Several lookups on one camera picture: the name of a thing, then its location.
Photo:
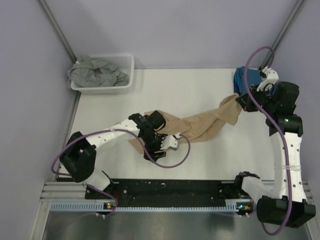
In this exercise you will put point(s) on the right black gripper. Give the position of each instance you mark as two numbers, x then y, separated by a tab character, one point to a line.
243	100

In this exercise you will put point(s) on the right aluminium frame post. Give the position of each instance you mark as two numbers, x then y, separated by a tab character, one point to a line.
289	22

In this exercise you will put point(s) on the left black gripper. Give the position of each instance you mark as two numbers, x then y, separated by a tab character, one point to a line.
155	155

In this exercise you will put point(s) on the grey t shirt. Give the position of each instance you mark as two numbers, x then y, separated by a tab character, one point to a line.
88	72

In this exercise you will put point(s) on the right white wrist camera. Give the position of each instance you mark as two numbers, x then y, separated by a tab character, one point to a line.
270	79

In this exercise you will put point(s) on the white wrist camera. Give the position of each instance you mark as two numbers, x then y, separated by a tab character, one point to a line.
270	79
170	142

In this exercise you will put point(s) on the grey slotted cable duct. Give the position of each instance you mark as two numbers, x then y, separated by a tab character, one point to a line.
69	206

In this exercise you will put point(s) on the aluminium frame post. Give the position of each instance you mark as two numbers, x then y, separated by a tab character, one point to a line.
57	29
289	22

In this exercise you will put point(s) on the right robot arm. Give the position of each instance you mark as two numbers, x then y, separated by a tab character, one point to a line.
286	202

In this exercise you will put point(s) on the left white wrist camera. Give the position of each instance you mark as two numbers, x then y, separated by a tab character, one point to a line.
170	142

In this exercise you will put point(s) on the left aluminium frame post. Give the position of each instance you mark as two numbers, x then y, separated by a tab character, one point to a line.
57	29

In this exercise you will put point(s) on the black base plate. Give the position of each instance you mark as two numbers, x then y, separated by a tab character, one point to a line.
200	201

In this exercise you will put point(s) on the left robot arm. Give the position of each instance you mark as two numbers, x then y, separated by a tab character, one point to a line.
81	151

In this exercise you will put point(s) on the folded blue t shirt stack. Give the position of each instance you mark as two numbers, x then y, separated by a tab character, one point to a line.
254	77

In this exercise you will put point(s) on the white plastic basket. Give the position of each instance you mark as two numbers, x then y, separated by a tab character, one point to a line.
126	64

